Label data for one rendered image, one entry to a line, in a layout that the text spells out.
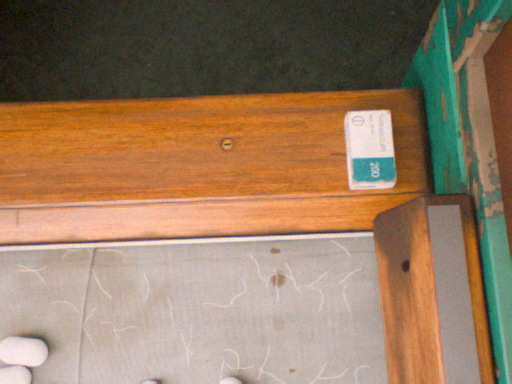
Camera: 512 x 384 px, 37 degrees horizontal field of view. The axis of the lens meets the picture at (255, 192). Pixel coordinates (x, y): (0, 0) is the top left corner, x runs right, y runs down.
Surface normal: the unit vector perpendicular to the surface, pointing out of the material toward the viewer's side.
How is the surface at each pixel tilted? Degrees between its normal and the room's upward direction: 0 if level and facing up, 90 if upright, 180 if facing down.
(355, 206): 45
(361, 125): 0
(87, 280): 0
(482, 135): 0
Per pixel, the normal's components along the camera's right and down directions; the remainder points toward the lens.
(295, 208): 0.04, 0.48
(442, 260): 0.01, -0.27
